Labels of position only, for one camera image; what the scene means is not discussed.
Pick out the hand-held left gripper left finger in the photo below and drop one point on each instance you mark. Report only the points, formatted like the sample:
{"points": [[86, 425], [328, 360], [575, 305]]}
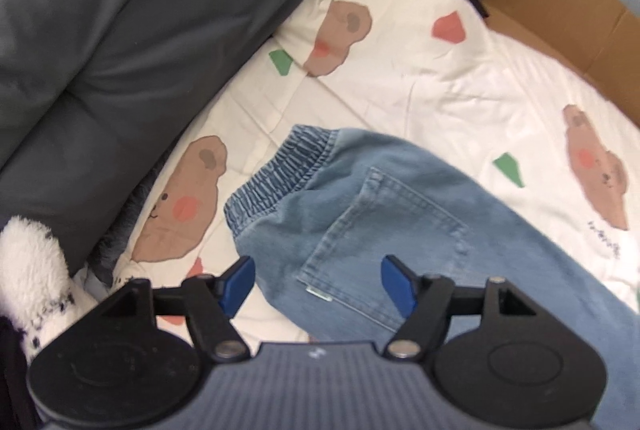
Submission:
{"points": [[240, 282]]}

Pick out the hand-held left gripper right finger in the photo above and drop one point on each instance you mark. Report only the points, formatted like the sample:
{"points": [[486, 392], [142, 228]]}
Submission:
{"points": [[397, 285]]}

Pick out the blue denim pants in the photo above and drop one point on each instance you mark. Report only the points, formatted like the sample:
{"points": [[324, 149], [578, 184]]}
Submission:
{"points": [[390, 210]]}

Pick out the white fluffy spotted blanket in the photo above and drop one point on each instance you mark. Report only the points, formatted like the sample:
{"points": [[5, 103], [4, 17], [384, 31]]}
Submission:
{"points": [[35, 265]]}

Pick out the bear printed bed sheet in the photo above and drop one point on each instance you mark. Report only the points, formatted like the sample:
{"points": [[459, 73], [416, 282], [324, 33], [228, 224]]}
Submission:
{"points": [[425, 80]]}

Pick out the dark grey pillow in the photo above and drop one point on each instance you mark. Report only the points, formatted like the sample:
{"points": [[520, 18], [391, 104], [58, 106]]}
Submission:
{"points": [[125, 35]]}

